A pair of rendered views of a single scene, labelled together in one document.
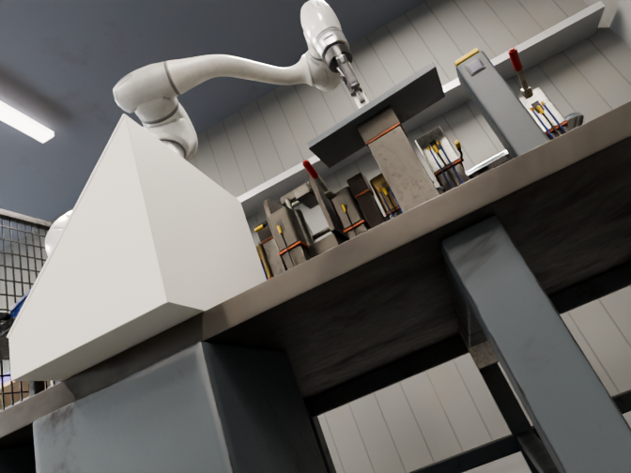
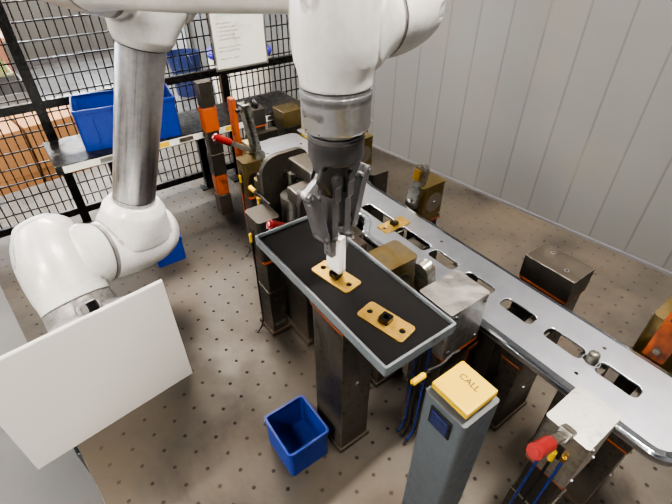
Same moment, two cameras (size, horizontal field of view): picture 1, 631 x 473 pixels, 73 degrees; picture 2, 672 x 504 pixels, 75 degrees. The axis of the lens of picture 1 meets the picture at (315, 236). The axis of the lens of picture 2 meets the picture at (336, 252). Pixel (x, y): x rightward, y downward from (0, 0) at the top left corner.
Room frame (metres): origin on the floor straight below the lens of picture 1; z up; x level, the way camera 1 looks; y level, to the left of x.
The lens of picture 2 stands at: (0.49, -0.58, 1.64)
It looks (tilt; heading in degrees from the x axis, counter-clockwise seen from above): 38 degrees down; 36
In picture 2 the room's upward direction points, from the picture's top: straight up
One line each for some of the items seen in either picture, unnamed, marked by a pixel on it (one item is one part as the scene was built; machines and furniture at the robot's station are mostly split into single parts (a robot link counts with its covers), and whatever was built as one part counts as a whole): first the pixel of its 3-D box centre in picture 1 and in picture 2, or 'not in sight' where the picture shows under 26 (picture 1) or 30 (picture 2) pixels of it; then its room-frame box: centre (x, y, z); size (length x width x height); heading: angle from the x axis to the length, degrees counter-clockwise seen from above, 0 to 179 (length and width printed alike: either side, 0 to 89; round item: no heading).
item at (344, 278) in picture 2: not in sight; (335, 274); (0.93, -0.26, 1.17); 0.08 x 0.04 x 0.01; 81
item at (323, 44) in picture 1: (332, 47); (336, 108); (0.93, -0.26, 1.44); 0.09 x 0.09 x 0.06
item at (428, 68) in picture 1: (376, 119); (343, 278); (0.94, -0.27, 1.16); 0.37 x 0.14 x 0.02; 72
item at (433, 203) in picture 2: not in sight; (423, 230); (1.53, -0.15, 0.87); 0.12 x 0.07 x 0.35; 162
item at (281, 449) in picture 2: not in sight; (297, 435); (0.85, -0.21, 0.75); 0.11 x 0.10 x 0.09; 72
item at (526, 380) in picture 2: not in sight; (517, 372); (1.20, -0.55, 0.84); 0.12 x 0.05 x 0.29; 162
